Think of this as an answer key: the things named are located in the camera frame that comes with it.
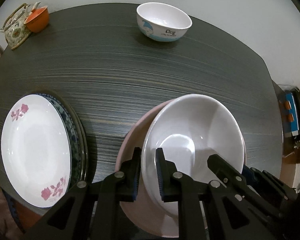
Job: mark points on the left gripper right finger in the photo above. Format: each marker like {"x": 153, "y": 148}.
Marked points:
{"x": 167, "y": 183}

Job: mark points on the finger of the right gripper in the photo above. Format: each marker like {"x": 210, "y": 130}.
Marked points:
{"x": 229, "y": 176}

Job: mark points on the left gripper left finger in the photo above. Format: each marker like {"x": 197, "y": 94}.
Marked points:
{"x": 129, "y": 183}

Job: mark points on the large pink bowl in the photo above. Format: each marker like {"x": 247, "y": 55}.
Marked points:
{"x": 143, "y": 212}

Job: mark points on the large blue floral plate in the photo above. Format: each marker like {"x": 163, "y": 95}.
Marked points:
{"x": 83, "y": 148}

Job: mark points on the white Rabbit bowl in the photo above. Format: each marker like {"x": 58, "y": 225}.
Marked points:
{"x": 190, "y": 129}

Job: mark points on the small blue floral plate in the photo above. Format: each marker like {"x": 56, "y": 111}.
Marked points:
{"x": 76, "y": 165}

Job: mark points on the white plate pink flowers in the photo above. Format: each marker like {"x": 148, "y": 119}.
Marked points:
{"x": 36, "y": 152}

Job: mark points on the blue box on shelf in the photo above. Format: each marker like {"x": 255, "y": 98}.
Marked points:
{"x": 292, "y": 115}

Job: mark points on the white Dog bowl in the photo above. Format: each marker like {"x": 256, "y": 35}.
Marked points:
{"x": 162, "y": 22}

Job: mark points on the orange cup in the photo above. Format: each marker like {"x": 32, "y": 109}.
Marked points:
{"x": 38, "y": 19}

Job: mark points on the floral ceramic teapot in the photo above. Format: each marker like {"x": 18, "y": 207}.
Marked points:
{"x": 14, "y": 28}

